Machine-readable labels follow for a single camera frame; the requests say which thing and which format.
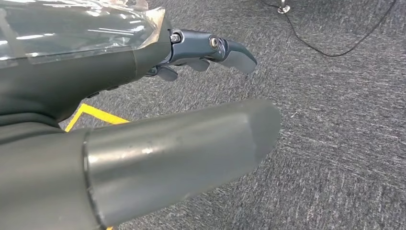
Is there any yellow floor tape square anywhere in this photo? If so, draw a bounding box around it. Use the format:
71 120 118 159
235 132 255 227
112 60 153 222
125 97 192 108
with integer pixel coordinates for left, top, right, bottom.
64 103 131 230

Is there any chrome stool with black seat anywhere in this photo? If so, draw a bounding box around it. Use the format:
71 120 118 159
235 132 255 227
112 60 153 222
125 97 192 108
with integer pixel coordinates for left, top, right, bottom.
277 0 292 14

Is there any thin black controller cable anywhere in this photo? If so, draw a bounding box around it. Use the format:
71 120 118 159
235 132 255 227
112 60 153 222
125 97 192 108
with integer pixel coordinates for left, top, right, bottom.
260 0 397 58

